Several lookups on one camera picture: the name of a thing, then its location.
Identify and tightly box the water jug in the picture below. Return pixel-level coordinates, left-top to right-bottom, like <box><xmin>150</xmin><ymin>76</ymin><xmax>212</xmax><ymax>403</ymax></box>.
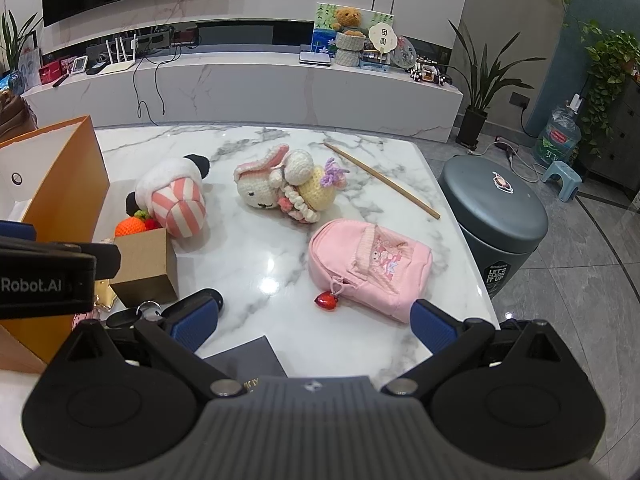
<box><xmin>534</xmin><ymin>93</ymin><xmax>582</xmax><ymax>167</ymax></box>

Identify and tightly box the black car key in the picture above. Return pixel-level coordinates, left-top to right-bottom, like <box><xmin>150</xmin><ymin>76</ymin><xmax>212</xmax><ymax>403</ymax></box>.
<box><xmin>105</xmin><ymin>300</ymin><xmax>162</xmax><ymax>330</ymax></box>

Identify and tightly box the black gift box gold lettering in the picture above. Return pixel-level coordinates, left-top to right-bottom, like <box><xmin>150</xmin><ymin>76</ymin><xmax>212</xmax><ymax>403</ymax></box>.
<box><xmin>204</xmin><ymin>336</ymin><xmax>286</xmax><ymax>391</ymax></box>

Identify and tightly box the crochet bunny doll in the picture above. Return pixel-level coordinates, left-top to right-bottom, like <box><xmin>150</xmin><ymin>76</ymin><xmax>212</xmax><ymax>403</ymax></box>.
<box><xmin>233</xmin><ymin>144</ymin><xmax>348</xmax><ymax>224</ymax></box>

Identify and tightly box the large orange storage box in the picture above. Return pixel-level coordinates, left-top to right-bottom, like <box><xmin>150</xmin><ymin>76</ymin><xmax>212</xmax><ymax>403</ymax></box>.
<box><xmin>1</xmin><ymin>116</ymin><xmax>110</xmax><ymax>374</ymax></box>

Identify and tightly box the grey round stool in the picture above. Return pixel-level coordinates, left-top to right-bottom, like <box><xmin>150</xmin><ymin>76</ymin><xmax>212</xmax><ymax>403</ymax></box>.
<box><xmin>438</xmin><ymin>155</ymin><xmax>549</xmax><ymax>296</ymax></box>

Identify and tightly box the white wifi router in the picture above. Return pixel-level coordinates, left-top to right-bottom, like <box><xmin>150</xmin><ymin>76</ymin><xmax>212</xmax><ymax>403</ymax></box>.
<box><xmin>100</xmin><ymin>35</ymin><xmax>138</xmax><ymax>74</ymax></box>

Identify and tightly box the orange crochet fruit charm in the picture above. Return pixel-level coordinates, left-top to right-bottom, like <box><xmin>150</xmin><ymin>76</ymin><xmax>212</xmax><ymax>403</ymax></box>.
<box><xmin>114</xmin><ymin>210</ymin><xmax>162</xmax><ymax>237</ymax></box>

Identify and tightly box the green landscape painting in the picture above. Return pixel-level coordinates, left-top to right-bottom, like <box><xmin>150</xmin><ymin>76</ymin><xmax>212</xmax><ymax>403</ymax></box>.
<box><xmin>310</xmin><ymin>2</ymin><xmax>395</xmax><ymax>58</ymax></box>

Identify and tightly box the small blue plastic stool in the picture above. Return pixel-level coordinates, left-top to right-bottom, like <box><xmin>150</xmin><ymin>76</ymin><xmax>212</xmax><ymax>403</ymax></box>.
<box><xmin>540</xmin><ymin>160</ymin><xmax>582</xmax><ymax>203</ymax></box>

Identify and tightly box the climbing ivy plant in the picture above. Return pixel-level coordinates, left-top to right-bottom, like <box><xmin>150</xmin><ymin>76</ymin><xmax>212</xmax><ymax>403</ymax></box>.
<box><xmin>519</xmin><ymin>0</ymin><xmax>640</xmax><ymax>162</ymax></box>

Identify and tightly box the teddy bear in pot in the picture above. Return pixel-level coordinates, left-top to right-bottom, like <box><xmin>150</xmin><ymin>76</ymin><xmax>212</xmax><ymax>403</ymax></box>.
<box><xmin>331</xmin><ymin>6</ymin><xmax>367</xmax><ymax>67</ymax></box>

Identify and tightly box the silver laptop on cabinet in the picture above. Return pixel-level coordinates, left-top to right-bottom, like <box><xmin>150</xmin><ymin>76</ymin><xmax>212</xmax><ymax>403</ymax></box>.
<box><xmin>298</xmin><ymin>44</ymin><xmax>332</xmax><ymax>66</ymax></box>

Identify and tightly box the white marble tv cabinet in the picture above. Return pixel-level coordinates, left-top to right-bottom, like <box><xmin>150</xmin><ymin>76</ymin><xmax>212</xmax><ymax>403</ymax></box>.
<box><xmin>24</xmin><ymin>52</ymin><xmax>462</xmax><ymax>142</ymax></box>

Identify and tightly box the panda plush pink striped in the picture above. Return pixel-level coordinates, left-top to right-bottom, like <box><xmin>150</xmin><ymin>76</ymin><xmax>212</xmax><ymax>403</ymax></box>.
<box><xmin>126</xmin><ymin>154</ymin><xmax>210</xmax><ymax>238</ymax></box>

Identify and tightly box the pink mini backpack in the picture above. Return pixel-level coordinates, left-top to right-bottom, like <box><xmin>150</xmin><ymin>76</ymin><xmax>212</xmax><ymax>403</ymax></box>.
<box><xmin>308</xmin><ymin>219</ymin><xmax>433</xmax><ymax>324</ymax></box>

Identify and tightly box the potted green plant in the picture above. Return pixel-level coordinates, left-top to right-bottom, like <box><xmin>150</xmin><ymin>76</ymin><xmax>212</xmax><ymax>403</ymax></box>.
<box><xmin>448</xmin><ymin>22</ymin><xmax>544</xmax><ymax>151</ymax></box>

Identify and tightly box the round paper fan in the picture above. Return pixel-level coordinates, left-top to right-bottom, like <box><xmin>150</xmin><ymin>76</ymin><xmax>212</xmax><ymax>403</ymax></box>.
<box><xmin>369</xmin><ymin>22</ymin><xmax>398</xmax><ymax>55</ymax></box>

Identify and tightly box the wooden stick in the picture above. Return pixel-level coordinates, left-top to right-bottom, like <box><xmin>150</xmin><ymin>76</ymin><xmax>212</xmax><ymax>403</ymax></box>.
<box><xmin>323</xmin><ymin>142</ymin><xmax>440</xmax><ymax>220</ymax></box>

